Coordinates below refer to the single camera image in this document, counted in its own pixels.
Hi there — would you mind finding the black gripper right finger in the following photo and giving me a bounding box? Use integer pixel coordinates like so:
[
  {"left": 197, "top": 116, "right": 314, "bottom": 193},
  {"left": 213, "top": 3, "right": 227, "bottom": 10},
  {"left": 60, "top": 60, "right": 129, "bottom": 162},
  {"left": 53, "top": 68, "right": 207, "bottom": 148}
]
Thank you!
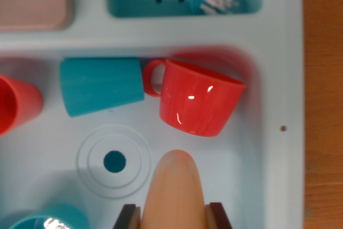
[{"left": 205, "top": 202, "right": 233, "bottom": 229}]

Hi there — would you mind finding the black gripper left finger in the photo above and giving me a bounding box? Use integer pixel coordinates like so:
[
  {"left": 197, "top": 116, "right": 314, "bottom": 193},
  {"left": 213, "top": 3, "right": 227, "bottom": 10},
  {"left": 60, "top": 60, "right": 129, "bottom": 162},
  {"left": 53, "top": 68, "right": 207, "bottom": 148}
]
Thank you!
[{"left": 113, "top": 204, "right": 142, "bottom": 229}]

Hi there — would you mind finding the beige detergent bottle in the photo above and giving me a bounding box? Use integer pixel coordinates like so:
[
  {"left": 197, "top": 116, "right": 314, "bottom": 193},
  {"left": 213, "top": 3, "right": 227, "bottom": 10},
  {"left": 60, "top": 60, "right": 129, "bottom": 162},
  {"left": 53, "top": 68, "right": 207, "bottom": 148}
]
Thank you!
[{"left": 140, "top": 149, "right": 207, "bottom": 229}]

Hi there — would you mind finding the light blue toy sink unit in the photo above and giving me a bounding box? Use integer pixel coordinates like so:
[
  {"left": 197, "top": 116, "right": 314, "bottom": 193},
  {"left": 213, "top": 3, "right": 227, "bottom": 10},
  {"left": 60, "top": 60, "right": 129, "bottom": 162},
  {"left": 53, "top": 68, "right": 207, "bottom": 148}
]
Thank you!
[{"left": 0, "top": 0, "right": 305, "bottom": 229}]

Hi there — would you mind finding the teal tumbler cup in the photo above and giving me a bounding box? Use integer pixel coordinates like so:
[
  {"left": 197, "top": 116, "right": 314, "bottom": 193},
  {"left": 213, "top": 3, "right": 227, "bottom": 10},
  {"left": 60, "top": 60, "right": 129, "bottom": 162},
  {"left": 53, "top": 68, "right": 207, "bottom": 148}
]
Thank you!
[{"left": 59, "top": 57, "right": 145, "bottom": 118}]

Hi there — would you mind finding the red tumbler cup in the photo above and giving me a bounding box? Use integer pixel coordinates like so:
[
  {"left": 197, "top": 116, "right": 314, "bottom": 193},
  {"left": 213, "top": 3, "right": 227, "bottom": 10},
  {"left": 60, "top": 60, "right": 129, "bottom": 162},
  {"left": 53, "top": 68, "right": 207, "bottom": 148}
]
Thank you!
[{"left": 0, "top": 75, "right": 44, "bottom": 136}]

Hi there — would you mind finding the teal mug with handle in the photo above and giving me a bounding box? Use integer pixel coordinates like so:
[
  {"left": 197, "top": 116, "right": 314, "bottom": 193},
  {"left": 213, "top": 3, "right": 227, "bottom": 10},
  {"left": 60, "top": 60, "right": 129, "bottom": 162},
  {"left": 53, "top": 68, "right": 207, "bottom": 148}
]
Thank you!
[{"left": 9, "top": 204, "right": 91, "bottom": 229}]

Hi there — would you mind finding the red mug with handle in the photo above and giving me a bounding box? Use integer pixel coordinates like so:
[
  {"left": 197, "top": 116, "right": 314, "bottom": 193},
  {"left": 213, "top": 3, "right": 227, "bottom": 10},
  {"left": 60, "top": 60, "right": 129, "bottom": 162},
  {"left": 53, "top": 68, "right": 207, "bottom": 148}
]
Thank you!
[{"left": 141, "top": 59, "right": 247, "bottom": 138}]

